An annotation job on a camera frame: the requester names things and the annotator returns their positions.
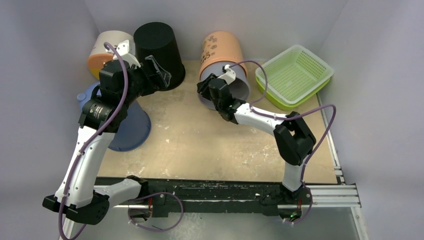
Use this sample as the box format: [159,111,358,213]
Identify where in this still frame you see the aluminium frame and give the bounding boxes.
[59,96,370,240]

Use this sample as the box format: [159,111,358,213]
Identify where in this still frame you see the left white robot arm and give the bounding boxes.
[42,55,171,225]

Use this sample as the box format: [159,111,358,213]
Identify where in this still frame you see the beige drum orange yellow face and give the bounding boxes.
[87,30,134,80]

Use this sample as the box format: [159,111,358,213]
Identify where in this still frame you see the green white strainer basket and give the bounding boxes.
[255,44,335,111]

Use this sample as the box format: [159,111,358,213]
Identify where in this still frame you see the orange cartoon bucket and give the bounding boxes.
[199,31,245,76]

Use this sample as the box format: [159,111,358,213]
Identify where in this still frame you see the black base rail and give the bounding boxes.
[96,177,314,219]

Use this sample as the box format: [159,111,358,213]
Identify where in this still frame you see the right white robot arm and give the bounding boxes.
[197,74,317,204]

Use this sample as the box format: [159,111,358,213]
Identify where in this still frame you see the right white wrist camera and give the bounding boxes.
[217,64,237,85]

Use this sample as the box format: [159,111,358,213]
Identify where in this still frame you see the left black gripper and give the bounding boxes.
[121,56,171,109]

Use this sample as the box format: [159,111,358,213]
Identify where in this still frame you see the black ribbed bucket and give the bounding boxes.
[133,22,186,91]

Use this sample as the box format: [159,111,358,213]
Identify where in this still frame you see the large blue bucket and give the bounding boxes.
[77,81,151,152]

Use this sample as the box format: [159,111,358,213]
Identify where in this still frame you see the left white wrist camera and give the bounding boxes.
[116,39,142,69]

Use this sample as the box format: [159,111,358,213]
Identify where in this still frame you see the grey bucket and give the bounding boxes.
[199,61,251,101]

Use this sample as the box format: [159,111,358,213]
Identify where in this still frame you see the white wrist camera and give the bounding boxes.
[217,64,237,85]
[116,39,142,69]

